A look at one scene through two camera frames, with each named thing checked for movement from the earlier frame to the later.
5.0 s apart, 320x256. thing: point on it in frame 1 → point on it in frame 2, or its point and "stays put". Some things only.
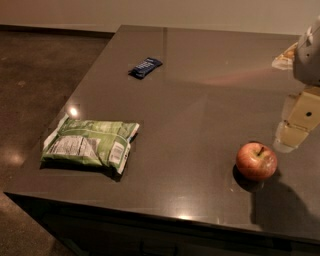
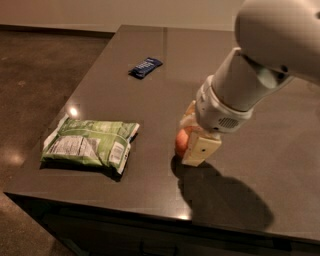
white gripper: (308, 61) → (216, 111)
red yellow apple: (256, 161) → (181, 141)
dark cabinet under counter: (85, 231) stays put
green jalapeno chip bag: (99, 143) stays put
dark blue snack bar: (144, 68) stays put
